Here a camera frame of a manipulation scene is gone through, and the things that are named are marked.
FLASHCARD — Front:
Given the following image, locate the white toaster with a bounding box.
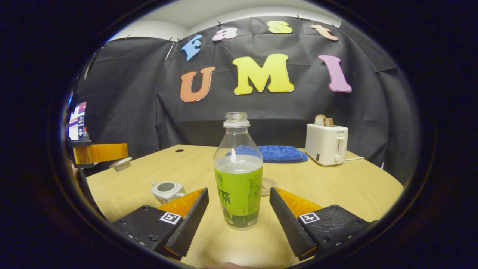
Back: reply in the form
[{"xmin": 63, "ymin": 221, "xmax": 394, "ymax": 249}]
[{"xmin": 305, "ymin": 123, "xmax": 349, "ymax": 166}]

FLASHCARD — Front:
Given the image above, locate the bread slice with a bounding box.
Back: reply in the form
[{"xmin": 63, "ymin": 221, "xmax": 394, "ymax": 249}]
[{"xmin": 314, "ymin": 114, "xmax": 334, "ymax": 127}]

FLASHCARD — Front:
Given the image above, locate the blue towel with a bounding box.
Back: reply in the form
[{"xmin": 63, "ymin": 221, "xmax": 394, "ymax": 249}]
[{"xmin": 226, "ymin": 145, "xmax": 309, "ymax": 163}]

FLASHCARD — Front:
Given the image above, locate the white ceramic teacup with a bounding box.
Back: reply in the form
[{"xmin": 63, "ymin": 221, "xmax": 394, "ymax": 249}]
[{"xmin": 150, "ymin": 181, "xmax": 186, "ymax": 204}]

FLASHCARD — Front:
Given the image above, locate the black backdrop cloth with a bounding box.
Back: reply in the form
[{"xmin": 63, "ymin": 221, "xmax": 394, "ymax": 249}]
[{"xmin": 73, "ymin": 16, "xmax": 420, "ymax": 187}]

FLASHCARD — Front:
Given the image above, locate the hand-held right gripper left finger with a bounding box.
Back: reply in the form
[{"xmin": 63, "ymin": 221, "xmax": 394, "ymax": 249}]
[{"xmin": 113, "ymin": 188, "xmax": 209, "ymax": 261}]

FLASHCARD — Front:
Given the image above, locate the round wooden coaster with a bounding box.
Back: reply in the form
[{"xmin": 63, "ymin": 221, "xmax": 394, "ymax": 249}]
[{"xmin": 261, "ymin": 178, "xmax": 279, "ymax": 197}]

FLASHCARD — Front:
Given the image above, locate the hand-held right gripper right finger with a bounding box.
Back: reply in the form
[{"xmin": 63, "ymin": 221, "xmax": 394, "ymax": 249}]
[{"xmin": 269, "ymin": 188, "xmax": 374, "ymax": 261}]

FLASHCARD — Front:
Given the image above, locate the clear green-label water bottle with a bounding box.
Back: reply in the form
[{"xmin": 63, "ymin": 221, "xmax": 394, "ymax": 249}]
[{"xmin": 213, "ymin": 112, "xmax": 264, "ymax": 231}]

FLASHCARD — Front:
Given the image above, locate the wall poster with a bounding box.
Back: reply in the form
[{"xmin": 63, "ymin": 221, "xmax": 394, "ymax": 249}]
[{"xmin": 68, "ymin": 102, "xmax": 87, "ymax": 140}]

